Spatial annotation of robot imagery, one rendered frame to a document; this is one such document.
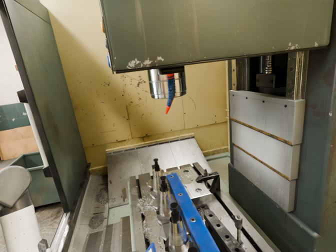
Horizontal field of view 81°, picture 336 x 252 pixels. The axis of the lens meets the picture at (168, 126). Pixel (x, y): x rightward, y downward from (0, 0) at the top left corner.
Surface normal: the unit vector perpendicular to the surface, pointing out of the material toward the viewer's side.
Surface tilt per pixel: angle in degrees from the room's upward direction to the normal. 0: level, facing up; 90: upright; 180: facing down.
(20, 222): 64
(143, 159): 25
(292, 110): 90
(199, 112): 90
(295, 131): 90
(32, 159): 90
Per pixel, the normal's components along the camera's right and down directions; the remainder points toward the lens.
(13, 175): 0.70, -0.32
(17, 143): 0.28, 0.00
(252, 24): 0.22, 0.26
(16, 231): 0.44, -0.25
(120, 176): -0.01, -0.76
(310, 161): -0.97, 0.18
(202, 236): -0.11, -0.95
